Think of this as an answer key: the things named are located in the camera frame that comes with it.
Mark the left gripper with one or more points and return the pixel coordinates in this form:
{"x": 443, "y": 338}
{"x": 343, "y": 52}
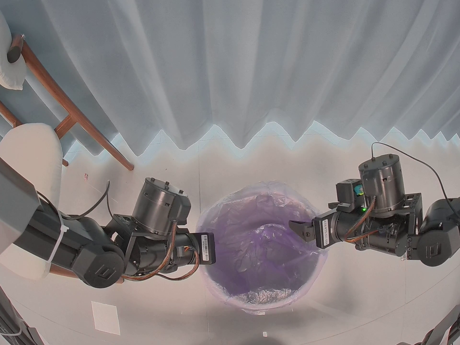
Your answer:
{"x": 208, "y": 246}

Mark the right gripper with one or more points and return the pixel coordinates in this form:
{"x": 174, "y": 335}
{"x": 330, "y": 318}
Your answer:
{"x": 341, "y": 225}

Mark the wooden chair with cream cushions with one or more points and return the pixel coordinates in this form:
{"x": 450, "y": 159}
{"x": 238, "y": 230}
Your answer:
{"x": 28, "y": 149}

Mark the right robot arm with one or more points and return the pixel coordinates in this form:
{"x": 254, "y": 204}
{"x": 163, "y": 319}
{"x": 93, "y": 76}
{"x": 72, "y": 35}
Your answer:
{"x": 382, "y": 182}

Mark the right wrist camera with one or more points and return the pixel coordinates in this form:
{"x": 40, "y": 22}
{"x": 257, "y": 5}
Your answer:
{"x": 346, "y": 192}

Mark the white trash bin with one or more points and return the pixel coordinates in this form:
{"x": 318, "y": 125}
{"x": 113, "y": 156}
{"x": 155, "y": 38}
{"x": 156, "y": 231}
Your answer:
{"x": 269, "y": 295}

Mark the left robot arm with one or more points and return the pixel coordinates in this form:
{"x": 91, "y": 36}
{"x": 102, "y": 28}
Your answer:
{"x": 93, "y": 264}

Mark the white curtain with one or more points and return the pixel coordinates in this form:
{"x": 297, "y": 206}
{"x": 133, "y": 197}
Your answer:
{"x": 251, "y": 49}

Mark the blue-green curtain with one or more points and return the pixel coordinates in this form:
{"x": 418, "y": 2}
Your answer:
{"x": 36, "y": 95}

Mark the purple plastic bag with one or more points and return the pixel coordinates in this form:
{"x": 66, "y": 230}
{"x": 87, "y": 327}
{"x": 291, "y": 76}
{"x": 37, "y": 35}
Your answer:
{"x": 258, "y": 235}

